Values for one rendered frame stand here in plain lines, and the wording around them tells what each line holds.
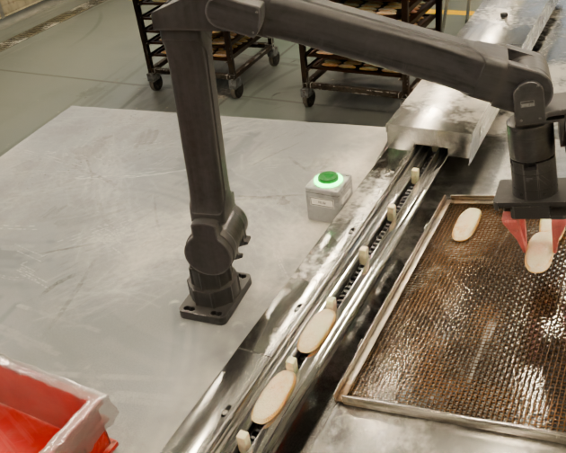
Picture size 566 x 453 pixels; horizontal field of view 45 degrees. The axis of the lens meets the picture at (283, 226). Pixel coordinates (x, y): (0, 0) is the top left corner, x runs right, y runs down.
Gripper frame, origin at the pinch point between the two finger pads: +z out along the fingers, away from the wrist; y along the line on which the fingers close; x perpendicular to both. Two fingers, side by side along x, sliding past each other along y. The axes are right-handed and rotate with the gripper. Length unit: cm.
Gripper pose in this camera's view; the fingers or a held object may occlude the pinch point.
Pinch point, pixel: (539, 245)
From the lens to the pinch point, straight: 104.1
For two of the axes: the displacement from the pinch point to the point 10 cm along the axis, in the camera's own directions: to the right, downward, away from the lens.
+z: 2.5, 8.4, 4.8
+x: -3.9, 5.4, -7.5
